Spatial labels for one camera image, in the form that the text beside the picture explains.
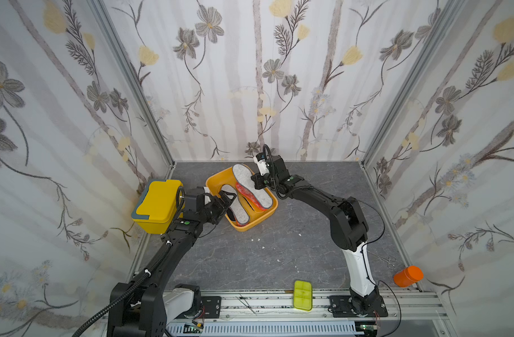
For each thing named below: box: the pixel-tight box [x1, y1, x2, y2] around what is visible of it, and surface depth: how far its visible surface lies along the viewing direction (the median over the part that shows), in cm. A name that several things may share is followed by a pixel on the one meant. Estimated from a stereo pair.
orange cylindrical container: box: [393, 265, 425, 288], surface depth 76 cm
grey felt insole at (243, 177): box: [233, 163, 273, 210], surface depth 95 cm
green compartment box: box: [293, 279, 313, 312], surface depth 78 cm
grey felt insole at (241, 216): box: [221, 183, 250, 225], surface depth 97 cm
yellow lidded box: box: [131, 179, 182, 235], surface depth 86 cm
